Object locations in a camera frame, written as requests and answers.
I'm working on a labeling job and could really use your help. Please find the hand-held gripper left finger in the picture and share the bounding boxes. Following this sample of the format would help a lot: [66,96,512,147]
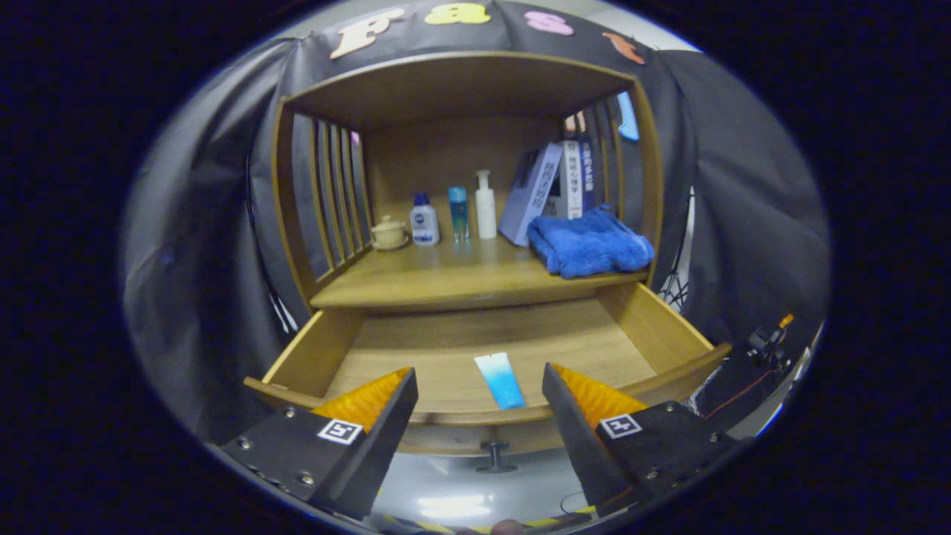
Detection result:
[219,367,419,521]

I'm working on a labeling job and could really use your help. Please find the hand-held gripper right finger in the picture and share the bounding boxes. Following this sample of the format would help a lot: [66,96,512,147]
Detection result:
[542,363,740,517]

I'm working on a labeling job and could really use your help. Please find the blue squeeze tube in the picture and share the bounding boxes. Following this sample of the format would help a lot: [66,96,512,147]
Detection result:
[474,352,527,411]

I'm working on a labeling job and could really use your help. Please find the wooden drawer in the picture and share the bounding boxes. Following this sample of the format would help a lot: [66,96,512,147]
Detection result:
[244,281,733,474]

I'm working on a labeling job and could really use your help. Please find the wooden countertop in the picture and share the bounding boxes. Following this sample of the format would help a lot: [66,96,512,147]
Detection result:
[310,234,649,311]

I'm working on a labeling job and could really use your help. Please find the wooden cabinet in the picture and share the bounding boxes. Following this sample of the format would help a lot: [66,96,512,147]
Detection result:
[271,51,664,313]

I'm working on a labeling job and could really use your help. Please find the black tripod stand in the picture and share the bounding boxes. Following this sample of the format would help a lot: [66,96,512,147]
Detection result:
[658,186,695,313]

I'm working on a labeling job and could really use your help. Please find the blue folded towel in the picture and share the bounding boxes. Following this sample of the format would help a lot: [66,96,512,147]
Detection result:
[527,205,656,280]

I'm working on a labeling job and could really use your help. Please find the beige lidded teacup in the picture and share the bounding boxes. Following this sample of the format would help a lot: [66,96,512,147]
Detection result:
[369,215,410,251]

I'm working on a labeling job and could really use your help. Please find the black device with orange clip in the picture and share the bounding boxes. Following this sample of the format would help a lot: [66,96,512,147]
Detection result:
[745,314,796,369]

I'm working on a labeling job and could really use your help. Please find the white bottle with blue cap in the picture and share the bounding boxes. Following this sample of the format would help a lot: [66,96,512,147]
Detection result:
[409,192,441,247]

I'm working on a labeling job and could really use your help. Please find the teal clear bottle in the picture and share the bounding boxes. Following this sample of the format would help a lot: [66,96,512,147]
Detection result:
[447,186,470,243]

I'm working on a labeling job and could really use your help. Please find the white pump bottle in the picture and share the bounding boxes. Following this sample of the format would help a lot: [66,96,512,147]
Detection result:
[475,169,498,240]

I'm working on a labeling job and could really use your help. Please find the lavender book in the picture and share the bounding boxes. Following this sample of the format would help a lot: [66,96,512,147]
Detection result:
[498,143,564,247]

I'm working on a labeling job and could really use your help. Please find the white book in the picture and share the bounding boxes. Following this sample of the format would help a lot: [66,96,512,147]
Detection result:
[546,140,584,220]

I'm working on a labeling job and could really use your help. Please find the dark blue book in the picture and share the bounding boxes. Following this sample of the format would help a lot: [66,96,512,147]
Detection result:
[580,137,597,213]

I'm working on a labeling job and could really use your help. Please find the black backdrop cloth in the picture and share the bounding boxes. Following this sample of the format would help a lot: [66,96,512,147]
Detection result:
[123,0,831,447]

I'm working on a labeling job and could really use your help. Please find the thin red cable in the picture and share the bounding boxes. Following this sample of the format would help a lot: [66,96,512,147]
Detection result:
[702,368,773,421]

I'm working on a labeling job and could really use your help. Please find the black cable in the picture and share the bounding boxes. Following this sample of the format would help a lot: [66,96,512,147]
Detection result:
[245,149,299,335]

